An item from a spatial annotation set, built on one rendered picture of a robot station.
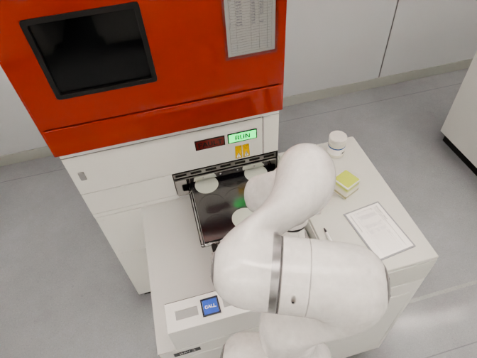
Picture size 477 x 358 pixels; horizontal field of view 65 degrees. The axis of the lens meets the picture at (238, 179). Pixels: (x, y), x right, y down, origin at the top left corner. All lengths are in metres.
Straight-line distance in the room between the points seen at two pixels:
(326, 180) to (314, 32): 2.69
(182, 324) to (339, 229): 0.61
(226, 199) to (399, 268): 0.68
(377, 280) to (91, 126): 1.03
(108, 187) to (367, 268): 1.23
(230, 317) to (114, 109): 0.74
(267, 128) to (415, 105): 2.33
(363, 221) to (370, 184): 0.19
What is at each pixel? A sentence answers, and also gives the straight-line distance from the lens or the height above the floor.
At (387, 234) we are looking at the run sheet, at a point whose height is 0.97.
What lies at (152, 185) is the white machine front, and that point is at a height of 0.94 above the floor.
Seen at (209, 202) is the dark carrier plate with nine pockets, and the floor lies 0.90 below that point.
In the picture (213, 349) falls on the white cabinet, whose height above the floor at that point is 0.73.
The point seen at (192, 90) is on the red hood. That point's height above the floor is 1.38.
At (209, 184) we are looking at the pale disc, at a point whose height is 0.90.
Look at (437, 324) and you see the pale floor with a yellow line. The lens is 2.41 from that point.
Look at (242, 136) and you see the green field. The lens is 1.47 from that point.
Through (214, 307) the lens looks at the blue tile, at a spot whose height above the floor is 0.96.
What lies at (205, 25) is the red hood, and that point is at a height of 1.58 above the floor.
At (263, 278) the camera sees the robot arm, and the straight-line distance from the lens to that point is 0.46.
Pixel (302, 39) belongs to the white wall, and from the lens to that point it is 3.16.
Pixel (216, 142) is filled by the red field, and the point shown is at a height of 1.10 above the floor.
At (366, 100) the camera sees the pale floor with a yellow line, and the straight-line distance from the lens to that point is 3.60.
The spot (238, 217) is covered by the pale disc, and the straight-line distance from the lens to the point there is 1.46.
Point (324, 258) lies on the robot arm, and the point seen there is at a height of 1.67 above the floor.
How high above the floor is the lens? 2.08
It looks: 48 degrees down
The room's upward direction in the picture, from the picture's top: 5 degrees counter-clockwise
